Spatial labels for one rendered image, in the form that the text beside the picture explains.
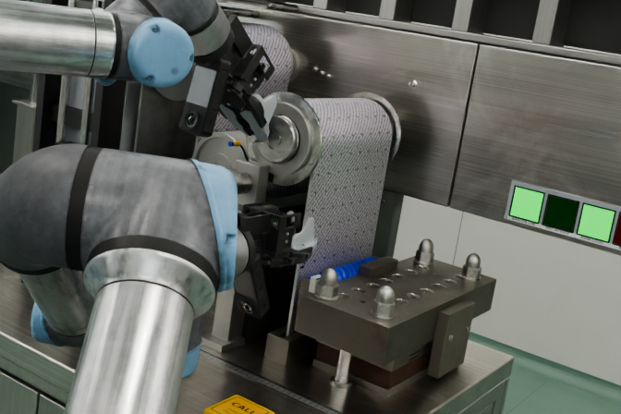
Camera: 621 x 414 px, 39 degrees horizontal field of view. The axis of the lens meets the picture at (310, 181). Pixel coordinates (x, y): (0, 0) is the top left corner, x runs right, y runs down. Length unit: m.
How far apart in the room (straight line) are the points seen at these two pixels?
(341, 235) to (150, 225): 0.76
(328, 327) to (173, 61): 0.52
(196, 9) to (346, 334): 0.52
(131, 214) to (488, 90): 0.92
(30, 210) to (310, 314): 0.64
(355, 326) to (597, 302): 2.78
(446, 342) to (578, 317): 2.65
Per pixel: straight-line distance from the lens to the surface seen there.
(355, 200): 1.48
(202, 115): 1.22
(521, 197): 1.53
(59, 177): 0.79
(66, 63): 0.97
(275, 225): 1.26
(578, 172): 1.51
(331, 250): 1.46
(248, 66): 1.25
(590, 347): 4.07
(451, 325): 1.42
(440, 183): 1.60
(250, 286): 1.27
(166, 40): 0.97
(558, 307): 4.07
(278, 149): 1.35
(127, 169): 0.79
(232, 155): 1.44
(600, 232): 1.50
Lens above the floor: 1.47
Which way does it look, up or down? 12 degrees down
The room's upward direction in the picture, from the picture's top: 9 degrees clockwise
